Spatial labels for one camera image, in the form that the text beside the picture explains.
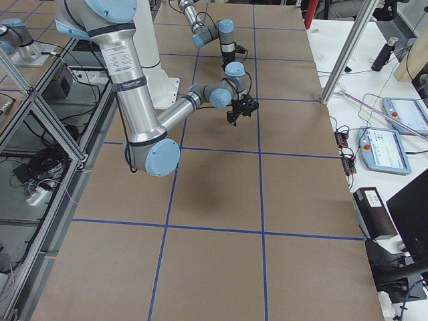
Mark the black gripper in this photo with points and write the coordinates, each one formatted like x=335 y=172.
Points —
x=226 y=62
x=238 y=106

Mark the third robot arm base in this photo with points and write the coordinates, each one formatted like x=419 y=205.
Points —
x=17 y=42

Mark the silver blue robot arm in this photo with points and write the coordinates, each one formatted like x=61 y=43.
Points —
x=148 y=99
x=222 y=30

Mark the red cylinder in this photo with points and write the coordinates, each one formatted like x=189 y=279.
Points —
x=310 y=13

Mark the small red circuit board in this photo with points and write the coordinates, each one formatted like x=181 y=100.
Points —
x=341 y=138

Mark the white reacher grabber stick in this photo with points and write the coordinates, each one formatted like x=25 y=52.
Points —
x=385 y=116

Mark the near teach pendant tablet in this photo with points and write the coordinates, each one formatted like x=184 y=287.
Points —
x=382 y=150

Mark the teach pendant tablet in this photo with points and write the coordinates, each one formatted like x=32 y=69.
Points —
x=409 y=112
x=382 y=150

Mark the black water bottle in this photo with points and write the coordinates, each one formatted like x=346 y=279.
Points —
x=384 y=55

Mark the black box white label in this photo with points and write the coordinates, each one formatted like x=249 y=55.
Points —
x=372 y=214

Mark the far teach pendant tablet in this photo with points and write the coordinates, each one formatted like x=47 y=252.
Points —
x=409 y=112

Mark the white power strip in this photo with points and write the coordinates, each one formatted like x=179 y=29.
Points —
x=36 y=196

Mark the black monitor with stand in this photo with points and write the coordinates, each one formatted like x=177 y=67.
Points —
x=394 y=273

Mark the aluminium frame post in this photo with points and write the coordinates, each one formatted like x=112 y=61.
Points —
x=351 y=42

